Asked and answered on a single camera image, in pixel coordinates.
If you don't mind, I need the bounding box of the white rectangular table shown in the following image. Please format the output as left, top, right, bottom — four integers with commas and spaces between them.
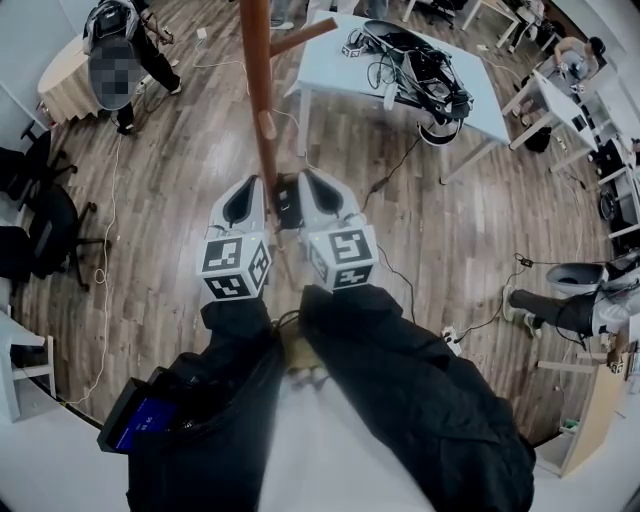
283, 12, 512, 185

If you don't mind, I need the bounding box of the person's left forearm black sleeve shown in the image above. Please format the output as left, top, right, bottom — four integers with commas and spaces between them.
124, 294, 287, 512

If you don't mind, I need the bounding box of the black device with blue screen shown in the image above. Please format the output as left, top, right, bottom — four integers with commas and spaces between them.
95, 366, 182, 457

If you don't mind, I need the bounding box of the white side shelf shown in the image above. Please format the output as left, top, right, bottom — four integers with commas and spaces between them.
0, 308, 57, 425

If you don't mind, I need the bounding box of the brown wooden coat rack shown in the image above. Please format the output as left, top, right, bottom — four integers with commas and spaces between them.
238, 0, 340, 291

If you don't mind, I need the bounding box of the white power strip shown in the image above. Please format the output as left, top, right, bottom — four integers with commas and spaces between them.
439, 324, 464, 357

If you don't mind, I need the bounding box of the black office chair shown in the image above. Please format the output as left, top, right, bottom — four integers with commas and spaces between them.
0, 224, 37, 282
27, 183, 114, 294
19, 121, 79, 192

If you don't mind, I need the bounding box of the white desk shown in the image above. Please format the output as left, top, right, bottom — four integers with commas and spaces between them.
501, 68, 600, 175
596, 138, 640, 242

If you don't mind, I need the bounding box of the black cap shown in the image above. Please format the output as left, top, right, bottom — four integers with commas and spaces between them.
273, 171, 304, 232

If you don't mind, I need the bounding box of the person's right forearm black sleeve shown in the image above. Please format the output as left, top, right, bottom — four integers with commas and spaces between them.
298, 284, 537, 512

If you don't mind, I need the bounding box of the black bag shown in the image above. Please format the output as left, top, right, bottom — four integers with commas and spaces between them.
523, 125, 554, 154

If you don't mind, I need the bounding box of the white floor cable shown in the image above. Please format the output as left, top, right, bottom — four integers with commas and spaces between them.
63, 133, 125, 407

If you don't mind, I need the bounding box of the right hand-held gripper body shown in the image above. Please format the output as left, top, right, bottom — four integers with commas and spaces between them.
296, 169, 380, 292

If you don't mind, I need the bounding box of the black floor cable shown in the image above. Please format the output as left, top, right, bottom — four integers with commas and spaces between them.
360, 134, 556, 351

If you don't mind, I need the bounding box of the light wooden cabinet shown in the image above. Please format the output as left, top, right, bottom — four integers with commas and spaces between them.
536, 339, 640, 477

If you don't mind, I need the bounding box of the pile of black wearable gear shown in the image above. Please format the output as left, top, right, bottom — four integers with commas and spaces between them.
341, 19, 475, 147

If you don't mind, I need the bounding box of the round table with beige cloth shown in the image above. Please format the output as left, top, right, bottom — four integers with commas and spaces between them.
36, 33, 109, 125

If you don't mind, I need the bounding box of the person's white shirt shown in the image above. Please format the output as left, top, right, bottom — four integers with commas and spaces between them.
259, 372, 431, 512

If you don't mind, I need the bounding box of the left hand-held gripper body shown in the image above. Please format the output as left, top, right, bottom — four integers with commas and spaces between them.
199, 174, 274, 303

